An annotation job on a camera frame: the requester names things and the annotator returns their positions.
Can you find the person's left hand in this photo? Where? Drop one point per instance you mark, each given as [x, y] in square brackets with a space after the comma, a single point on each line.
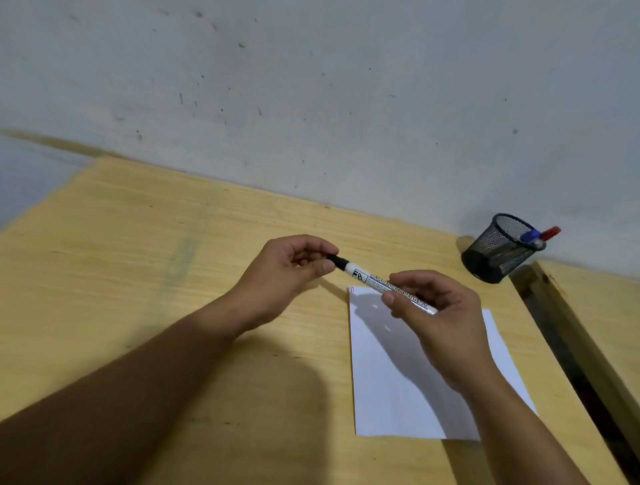
[272, 285]

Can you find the person's right hand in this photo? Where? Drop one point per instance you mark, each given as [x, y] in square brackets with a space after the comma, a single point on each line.
[452, 335]

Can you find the person's left thumb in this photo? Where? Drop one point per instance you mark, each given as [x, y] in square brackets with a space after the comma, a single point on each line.
[316, 270]

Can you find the person's right thumb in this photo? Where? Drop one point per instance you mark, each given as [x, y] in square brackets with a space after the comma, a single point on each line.
[400, 309]

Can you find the white marker with black cap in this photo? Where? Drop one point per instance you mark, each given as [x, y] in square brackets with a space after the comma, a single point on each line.
[362, 275]

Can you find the person's right forearm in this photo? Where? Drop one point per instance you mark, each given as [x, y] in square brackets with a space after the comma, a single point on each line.
[520, 439]

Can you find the person's left forearm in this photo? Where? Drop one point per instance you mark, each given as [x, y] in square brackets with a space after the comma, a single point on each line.
[130, 399]

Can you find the white paper sheet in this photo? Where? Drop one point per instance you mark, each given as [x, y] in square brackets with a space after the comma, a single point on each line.
[395, 394]

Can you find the black mesh pen holder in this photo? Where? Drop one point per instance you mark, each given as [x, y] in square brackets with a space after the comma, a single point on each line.
[492, 252]

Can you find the blue capped marker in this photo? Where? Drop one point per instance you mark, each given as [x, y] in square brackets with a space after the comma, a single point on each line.
[530, 236]

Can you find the red capped marker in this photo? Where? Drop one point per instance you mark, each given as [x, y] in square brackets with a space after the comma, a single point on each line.
[550, 233]

